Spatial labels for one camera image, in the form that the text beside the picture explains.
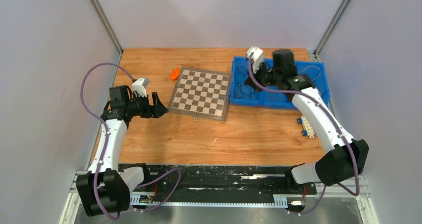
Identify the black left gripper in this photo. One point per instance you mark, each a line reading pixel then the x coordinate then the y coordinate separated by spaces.
pixel 158 110

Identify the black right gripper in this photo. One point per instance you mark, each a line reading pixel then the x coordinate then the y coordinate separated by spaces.
pixel 262 66

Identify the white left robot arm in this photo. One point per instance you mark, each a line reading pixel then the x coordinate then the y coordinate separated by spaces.
pixel 103 190

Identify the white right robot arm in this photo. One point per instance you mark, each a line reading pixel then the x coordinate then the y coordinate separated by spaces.
pixel 345 156

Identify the blue plastic divided bin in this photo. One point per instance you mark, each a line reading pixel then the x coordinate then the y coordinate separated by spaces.
pixel 243 95

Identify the orange plastic piece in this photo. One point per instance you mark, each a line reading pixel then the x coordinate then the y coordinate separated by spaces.
pixel 175 74

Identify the wooden chessboard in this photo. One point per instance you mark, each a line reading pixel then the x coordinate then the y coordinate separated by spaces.
pixel 201 93

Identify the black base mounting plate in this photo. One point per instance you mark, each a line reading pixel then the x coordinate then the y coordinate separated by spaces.
pixel 191 182

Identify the white toy car blue wheels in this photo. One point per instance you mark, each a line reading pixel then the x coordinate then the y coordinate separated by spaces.
pixel 307 130

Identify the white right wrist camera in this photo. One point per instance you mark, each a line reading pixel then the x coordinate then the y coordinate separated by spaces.
pixel 255 55

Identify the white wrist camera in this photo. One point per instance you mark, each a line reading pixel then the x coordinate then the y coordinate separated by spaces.
pixel 139 87
pixel 255 55

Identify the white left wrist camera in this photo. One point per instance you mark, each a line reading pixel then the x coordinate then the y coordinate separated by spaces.
pixel 139 87

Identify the right aluminium frame post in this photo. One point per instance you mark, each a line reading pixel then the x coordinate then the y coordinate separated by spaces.
pixel 344 4

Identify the white slotted cable duct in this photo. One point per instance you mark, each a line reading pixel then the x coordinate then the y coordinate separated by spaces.
pixel 138 200

